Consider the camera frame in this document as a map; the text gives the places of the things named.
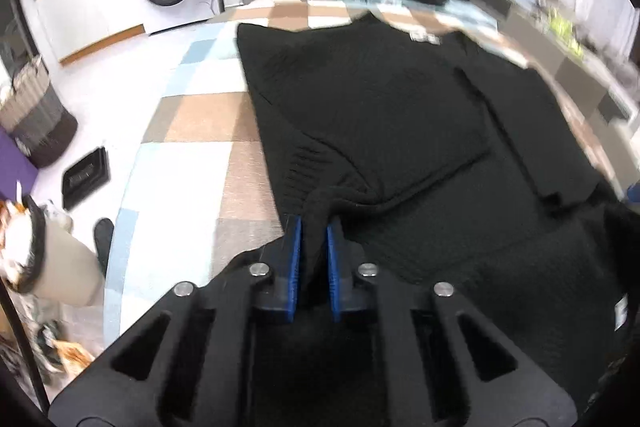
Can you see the woven grey laundry basket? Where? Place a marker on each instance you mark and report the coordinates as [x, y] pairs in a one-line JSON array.
[[35, 118]]

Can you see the teal checkered side table cloth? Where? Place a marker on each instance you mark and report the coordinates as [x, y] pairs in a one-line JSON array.
[[465, 11]]

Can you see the purple bag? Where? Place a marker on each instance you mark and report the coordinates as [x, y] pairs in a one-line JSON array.
[[14, 167]]

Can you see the black plastic tray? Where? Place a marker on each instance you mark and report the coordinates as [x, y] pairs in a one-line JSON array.
[[85, 177]]

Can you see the black knit sweater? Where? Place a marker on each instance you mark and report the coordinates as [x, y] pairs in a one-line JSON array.
[[446, 162]]

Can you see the beige trash bin black liner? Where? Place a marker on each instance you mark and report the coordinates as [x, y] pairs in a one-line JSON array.
[[40, 258]]

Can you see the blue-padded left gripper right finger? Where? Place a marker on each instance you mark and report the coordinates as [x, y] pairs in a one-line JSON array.
[[344, 258]]

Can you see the grey cardboard box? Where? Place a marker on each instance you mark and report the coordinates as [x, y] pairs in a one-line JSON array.
[[587, 81]]

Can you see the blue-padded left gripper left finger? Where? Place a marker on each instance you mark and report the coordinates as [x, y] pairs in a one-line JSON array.
[[287, 268]]

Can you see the plaid checkered table cloth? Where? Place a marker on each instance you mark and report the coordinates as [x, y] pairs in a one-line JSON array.
[[198, 193]]

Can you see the white kitchen cabinet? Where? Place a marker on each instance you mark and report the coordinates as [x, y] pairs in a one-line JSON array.
[[72, 26]]

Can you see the green toy items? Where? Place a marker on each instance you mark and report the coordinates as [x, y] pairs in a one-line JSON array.
[[563, 30]]

